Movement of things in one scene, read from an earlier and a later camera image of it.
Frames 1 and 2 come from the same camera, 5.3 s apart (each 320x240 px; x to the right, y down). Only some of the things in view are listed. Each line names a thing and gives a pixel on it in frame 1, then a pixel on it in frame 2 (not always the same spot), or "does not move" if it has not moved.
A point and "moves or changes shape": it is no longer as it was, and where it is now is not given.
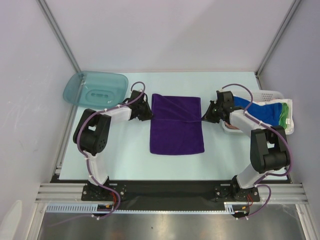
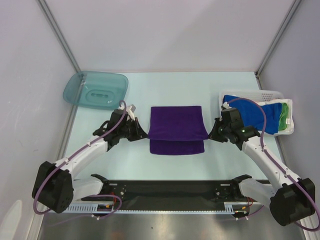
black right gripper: (213, 114) -> (219, 131)
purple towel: (176, 127) moves or changes shape
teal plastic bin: (97, 89) does not move
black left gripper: (148, 115) -> (139, 133)
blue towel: (270, 114) does not move
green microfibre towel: (283, 115) does not move
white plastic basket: (256, 95) does not move
